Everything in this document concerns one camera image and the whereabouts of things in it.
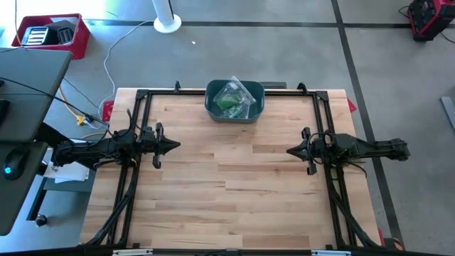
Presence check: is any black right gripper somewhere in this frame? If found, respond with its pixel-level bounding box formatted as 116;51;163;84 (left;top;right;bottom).
286;127;337;176

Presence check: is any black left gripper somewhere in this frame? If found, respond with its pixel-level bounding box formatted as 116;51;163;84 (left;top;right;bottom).
141;122;181;170

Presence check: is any green elastic bandage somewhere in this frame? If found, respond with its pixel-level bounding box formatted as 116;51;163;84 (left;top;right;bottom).
216;94;240;111

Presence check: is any blue-grey plastic bin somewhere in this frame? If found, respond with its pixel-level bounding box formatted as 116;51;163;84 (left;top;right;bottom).
204;79;266;124

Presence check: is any grey flat plate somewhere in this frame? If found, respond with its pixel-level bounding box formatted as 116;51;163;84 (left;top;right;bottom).
261;81;287;90

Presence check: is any white paper sheet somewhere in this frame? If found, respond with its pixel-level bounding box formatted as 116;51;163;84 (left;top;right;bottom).
43;156;90;184

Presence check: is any dark desk foot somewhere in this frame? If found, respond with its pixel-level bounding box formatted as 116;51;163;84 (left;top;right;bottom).
26;176;97;223

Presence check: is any black support beam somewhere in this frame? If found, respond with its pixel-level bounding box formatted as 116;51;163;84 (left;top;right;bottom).
35;122;77;150

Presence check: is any white pole stand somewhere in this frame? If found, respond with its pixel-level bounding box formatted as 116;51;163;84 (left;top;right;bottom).
151;0;183;35

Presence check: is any red plastic crate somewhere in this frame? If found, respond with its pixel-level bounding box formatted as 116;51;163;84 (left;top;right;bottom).
11;13;92;60

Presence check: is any grey metal bar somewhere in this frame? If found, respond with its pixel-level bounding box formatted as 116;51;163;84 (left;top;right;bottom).
439;96;455;132

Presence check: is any black appliance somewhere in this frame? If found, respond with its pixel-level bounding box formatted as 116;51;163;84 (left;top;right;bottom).
47;20;76;46

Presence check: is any black computer mouse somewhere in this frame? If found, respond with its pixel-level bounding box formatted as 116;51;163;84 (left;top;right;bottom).
2;147;29;181

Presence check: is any dark grey desk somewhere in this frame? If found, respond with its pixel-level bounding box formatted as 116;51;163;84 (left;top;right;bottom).
0;142;49;238

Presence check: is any silver slotted toaster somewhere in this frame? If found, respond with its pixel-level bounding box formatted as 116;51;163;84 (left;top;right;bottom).
21;26;50;47

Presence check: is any red and black equipment case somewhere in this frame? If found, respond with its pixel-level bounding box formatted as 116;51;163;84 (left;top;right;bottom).
407;0;455;43

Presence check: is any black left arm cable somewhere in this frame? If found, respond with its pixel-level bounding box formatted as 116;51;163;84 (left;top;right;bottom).
106;108;143;143

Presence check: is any white cable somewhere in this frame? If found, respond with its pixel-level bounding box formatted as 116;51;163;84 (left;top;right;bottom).
97;19;156;124

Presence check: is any silver bracket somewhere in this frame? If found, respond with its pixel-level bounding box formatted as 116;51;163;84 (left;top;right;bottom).
311;250;352;256
112;248;154;256

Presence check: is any yellow cable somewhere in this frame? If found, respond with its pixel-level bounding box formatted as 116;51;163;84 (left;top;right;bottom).
58;87;107;139

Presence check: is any black metal table frame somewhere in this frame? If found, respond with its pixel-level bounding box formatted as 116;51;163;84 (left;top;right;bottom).
83;80;387;256

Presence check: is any black desk cable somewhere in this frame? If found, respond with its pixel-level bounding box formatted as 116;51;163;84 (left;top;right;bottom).
0;77;109;127

